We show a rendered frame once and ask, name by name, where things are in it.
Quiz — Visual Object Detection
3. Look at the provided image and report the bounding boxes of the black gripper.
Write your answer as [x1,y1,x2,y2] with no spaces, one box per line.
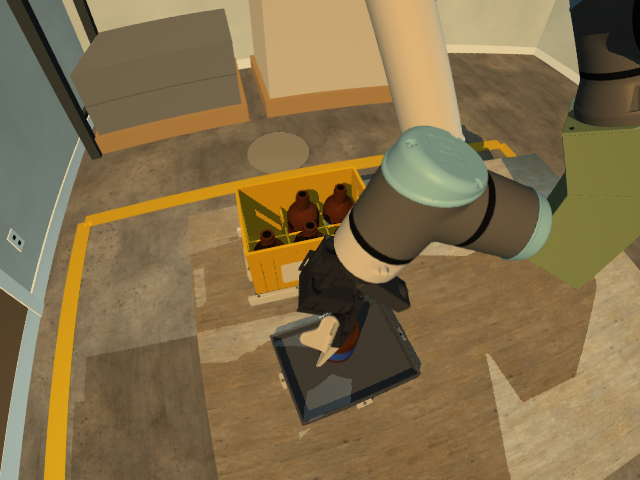
[297,234,374,367]

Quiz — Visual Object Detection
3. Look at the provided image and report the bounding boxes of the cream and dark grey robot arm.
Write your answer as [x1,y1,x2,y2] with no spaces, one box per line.
[334,0,640,312]

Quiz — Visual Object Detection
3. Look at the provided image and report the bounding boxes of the yellow bottle crate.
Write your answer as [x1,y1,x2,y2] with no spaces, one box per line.
[235,169,362,295]

